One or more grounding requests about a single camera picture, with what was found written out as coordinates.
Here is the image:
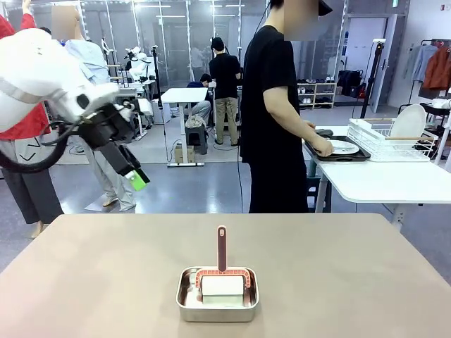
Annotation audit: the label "seated person dark blue top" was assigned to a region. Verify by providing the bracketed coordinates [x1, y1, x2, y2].
[185, 73, 213, 125]

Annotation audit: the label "person light blue shirt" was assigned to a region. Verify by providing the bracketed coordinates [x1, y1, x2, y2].
[51, 6, 139, 213]

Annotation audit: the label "grey plastic stool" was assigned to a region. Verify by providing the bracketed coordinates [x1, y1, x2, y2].
[184, 125, 209, 156]

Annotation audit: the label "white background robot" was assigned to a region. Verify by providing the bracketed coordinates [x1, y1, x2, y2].
[123, 46, 153, 85]

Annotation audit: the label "standing person khaki trousers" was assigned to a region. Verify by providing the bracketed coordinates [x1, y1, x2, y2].
[208, 36, 243, 147]

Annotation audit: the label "person red top grey trousers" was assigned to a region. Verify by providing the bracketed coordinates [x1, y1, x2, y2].
[0, 0, 65, 234]

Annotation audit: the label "cardboard box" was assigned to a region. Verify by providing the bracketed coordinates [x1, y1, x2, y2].
[174, 144, 195, 165]

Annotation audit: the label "white plate standing in rack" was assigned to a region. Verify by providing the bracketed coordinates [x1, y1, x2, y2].
[390, 104, 428, 141]

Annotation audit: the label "person in black clothes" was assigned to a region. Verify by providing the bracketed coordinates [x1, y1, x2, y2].
[239, 0, 334, 215]

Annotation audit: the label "black utility cart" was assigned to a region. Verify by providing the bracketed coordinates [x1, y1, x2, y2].
[418, 97, 451, 142]

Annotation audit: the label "grey blue hanging shirt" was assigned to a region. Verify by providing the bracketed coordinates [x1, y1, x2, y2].
[404, 43, 438, 85]

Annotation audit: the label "white wire dish rack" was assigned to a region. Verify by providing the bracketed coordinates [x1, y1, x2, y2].
[346, 117, 437, 163]

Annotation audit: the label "pink handled lint roller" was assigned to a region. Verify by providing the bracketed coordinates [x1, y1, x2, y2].
[192, 225, 256, 308]

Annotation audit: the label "person's right forearm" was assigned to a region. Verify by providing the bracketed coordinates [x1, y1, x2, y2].
[266, 100, 322, 149]

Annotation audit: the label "black tripod stand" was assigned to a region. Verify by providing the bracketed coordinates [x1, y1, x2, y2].
[359, 37, 388, 120]

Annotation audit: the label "large white round plate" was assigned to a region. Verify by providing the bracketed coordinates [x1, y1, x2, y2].
[325, 139, 361, 156]

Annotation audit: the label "white shoe shelf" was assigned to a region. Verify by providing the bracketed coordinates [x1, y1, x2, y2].
[296, 78, 338, 109]

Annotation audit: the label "rectangular metal tin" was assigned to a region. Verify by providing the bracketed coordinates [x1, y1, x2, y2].
[175, 266, 261, 323]

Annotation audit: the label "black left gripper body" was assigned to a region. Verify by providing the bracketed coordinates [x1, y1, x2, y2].
[78, 101, 138, 149]

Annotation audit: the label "white background desk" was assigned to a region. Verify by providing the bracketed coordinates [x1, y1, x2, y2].
[159, 87, 209, 168]

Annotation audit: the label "orange jacket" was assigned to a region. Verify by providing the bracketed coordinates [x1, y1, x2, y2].
[421, 44, 451, 92]

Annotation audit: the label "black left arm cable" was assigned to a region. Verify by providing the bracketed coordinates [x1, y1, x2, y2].
[0, 120, 87, 174]

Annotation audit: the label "person's right hand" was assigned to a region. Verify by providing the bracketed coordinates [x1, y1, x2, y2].
[311, 134, 335, 158]

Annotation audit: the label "dark bags pile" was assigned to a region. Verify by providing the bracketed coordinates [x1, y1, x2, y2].
[337, 69, 368, 100]

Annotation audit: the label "dark brown serving tray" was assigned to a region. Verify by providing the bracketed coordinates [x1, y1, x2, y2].
[303, 134, 372, 163]

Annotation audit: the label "white side table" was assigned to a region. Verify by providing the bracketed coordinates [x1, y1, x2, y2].
[302, 124, 451, 227]

